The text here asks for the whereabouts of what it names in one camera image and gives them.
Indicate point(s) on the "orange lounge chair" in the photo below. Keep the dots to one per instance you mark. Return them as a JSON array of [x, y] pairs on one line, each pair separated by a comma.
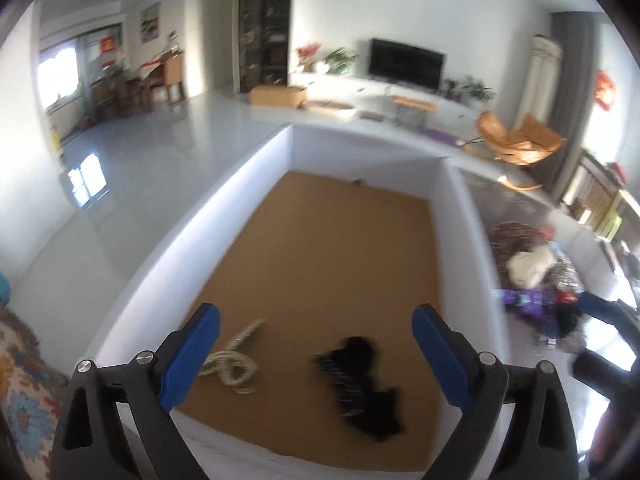
[[520, 141]]

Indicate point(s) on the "wooden side cabinet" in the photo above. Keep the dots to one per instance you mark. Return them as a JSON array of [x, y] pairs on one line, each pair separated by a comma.
[[174, 77]]

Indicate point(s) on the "red wall decoration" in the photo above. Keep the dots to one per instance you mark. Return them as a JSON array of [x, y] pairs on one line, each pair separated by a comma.
[[606, 89]]

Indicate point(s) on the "dark patterned desktop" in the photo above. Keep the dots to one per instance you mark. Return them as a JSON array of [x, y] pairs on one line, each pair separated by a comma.
[[505, 200]]

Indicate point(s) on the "white storage box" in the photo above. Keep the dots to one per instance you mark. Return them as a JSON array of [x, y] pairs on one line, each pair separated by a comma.
[[365, 155]]

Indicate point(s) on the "floral patterned blanket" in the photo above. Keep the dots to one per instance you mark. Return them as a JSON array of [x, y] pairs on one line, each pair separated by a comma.
[[25, 390]]

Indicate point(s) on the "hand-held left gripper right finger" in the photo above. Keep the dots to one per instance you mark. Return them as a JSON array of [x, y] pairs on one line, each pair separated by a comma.
[[440, 355]]

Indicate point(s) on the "black television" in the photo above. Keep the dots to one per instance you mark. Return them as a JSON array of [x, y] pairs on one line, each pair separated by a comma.
[[406, 64]]

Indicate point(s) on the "cream knitted hat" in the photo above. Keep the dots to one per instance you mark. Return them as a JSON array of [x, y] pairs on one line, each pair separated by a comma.
[[530, 266]]

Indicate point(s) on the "framed wall picture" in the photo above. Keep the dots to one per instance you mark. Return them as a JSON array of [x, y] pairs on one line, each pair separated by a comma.
[[150, 22]]

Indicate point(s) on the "white television cabinet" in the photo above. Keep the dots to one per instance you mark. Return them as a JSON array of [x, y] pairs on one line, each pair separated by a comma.
[[350, 91]]

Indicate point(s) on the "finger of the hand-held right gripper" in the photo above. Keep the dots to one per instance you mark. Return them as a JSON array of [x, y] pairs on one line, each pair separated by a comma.
[[597, 367], [597, 307]]

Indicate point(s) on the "white door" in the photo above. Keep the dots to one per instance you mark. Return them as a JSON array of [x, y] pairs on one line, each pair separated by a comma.
[[219, 40]]

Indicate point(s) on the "grey curtain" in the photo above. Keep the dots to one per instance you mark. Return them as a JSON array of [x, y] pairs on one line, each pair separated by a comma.
[[570, 90]]

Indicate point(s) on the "dark display shelf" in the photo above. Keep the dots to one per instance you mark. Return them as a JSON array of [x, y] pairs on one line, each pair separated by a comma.
[[265, 25]]

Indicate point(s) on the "small green potted plant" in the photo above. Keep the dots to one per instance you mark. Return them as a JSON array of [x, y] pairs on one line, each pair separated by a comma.
[[451, 87]]

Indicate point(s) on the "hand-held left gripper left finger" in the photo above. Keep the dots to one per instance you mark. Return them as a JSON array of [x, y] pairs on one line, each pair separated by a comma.
[[192, 350]]

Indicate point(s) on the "large green potted plant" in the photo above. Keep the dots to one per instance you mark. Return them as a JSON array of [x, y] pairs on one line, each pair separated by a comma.
[[477, 89]]

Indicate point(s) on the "wooden bench with metal legs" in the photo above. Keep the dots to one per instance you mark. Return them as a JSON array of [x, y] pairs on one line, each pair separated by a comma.
[[414, 103]]

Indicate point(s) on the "cardboard box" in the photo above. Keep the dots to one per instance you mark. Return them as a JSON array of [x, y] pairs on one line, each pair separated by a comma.
[[277, 96]]

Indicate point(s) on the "purple packet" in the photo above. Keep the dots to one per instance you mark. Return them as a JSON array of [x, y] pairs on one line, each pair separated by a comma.
[[525, 302]]

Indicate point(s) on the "wooden dining chair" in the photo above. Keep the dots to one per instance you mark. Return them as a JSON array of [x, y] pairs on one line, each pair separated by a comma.
[[595, 190]]

